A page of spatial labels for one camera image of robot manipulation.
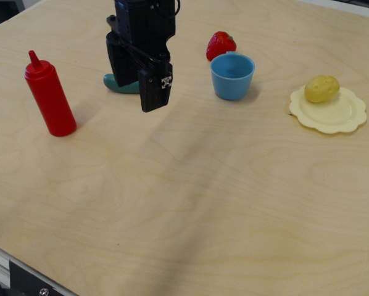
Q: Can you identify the red toy strawberry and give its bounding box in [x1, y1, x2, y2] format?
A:
[206, 31, 237, 62]

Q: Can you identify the cream scalloped plate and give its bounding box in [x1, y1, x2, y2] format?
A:
[289, 86, 367, 134]

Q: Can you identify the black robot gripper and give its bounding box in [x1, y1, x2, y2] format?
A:
[106, 1, 176, 112]

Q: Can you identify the blue plastic cup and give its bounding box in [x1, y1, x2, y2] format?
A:
[210, 52, 255, 101]

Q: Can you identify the green toy cucumber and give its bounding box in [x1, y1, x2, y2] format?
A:
[103, 74, 139, 94]

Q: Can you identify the yellow toy potato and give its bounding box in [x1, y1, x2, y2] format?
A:
[304, 75, 340, 103]

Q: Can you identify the red squeeze bottle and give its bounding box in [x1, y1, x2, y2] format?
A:
[24, 51, 77, 137]

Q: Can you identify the black corner bracket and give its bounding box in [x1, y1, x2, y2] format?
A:
[9, 260, 67, 295]

